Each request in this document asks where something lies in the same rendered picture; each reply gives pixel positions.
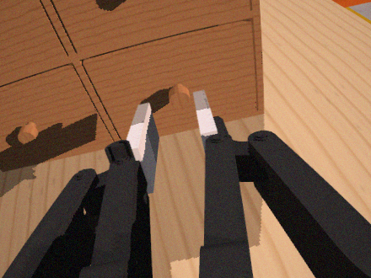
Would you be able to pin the brown wooden drawer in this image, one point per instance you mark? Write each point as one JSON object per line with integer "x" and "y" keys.
{"x": 53, "y": 111}
{"x": 95, "y": 23}
{"x": 218, "y": 59}
{"x": 28, "y": 38}

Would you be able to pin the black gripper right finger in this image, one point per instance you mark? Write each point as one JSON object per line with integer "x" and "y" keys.
{"x": 332, "y": 237}

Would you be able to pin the brown wooden chest of drawers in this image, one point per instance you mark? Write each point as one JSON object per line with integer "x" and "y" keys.
{"x": 77, "y": 59}

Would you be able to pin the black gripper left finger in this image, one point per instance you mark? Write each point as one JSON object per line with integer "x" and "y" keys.
{"x": 64, "y": 242}

